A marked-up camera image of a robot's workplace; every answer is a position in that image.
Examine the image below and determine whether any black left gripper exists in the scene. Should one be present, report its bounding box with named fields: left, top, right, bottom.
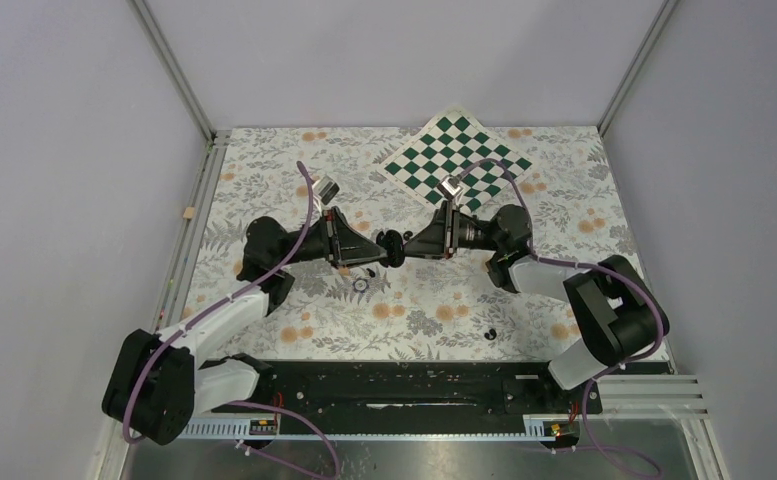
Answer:
left=276, top=207, right=389, bottom=270

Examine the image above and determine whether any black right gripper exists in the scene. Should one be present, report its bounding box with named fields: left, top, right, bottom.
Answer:
left=399, top=201, right=504, bottom=261

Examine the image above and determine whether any black earbud charging case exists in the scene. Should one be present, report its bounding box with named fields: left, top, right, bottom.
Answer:
left=376, top=230, right=406, bottom=268

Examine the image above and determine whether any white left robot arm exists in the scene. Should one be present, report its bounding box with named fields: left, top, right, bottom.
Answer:
left=102, top=207, right=391, bottom=445

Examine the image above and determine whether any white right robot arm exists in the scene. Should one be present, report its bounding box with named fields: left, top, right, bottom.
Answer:
left=392, top=201, right=670, bottom=412

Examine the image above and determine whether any blue poker chip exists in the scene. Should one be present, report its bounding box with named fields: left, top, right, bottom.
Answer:
left=353, top=278, right=369, bottom=293

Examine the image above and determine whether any floral table mat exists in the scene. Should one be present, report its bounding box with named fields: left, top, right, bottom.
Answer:
left=183, top=126, right=637, bottom=361

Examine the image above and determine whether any green white chessboard mat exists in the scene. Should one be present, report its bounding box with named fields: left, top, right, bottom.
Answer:
left=378, top=107, right=532, bottom=213

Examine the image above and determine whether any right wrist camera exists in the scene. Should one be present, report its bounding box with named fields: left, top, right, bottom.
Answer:
left=437, top=176, right=465, bottom=203

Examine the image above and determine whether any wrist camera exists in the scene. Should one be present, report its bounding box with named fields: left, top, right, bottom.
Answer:
left=312, top=177, right=340, bottom=205
left=437, top=176, right=465, bottom=203

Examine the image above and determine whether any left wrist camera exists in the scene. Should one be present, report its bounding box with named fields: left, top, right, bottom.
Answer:
left=312, top=177, right=340, bottom=205

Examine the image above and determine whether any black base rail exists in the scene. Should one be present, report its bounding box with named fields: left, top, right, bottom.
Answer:
left=250, top=360, right=603, bottom=434

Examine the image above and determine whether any white cable duct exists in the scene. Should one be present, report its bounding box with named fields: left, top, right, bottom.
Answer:
left=177, top=414, right=566, bottom=442

